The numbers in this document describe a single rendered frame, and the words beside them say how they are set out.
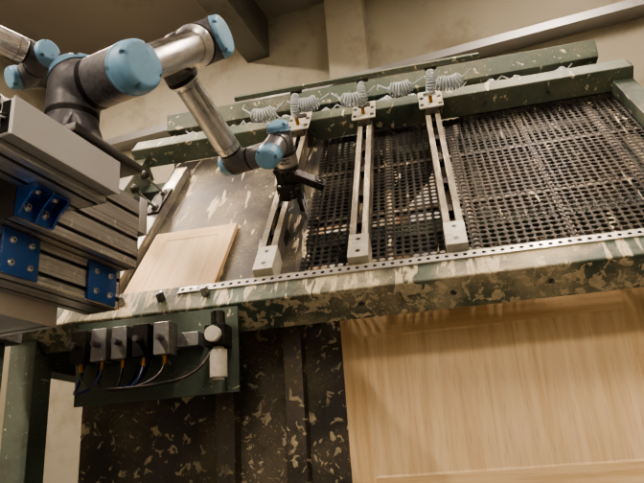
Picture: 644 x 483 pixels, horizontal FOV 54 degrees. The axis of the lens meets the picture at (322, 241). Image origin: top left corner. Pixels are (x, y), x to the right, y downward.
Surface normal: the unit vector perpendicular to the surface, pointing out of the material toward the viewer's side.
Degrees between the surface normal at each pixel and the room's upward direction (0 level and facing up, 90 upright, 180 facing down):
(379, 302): 141
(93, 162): 90
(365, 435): 90
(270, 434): 90
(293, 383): 90
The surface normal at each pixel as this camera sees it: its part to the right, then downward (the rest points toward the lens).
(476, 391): -0.21, -0.32
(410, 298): -0.08, 0.54
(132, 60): 0.85, -0.15
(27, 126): 0.94, -0.18
